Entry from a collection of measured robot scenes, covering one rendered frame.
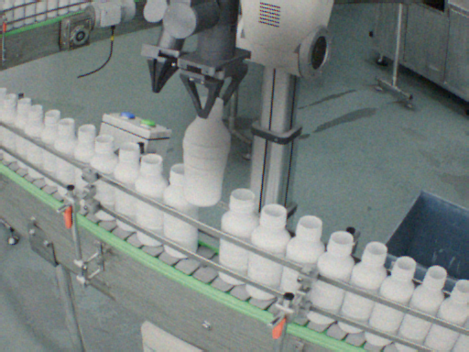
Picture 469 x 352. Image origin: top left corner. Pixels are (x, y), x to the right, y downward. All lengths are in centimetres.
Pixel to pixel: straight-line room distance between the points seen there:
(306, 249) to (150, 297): 36
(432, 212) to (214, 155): 75
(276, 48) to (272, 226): 67
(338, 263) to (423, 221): 67
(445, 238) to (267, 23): 72
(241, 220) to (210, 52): 27
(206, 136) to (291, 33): 63
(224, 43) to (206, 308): 46
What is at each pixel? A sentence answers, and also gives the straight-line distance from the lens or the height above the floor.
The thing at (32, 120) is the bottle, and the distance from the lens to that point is 133.
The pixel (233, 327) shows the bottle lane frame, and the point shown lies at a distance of 112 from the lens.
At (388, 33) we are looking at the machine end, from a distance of 507.
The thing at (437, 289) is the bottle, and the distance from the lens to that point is 93.
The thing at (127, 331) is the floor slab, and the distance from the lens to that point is 241.
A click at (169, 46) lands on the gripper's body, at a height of 128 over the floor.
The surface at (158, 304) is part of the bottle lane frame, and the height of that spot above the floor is 89.
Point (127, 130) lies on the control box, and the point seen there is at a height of 111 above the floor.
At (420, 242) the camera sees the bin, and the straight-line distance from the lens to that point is 164.
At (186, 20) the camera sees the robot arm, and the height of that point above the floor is 147.
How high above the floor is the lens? 172
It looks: 31 degrees down
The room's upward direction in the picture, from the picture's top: 4 degrees clockwise
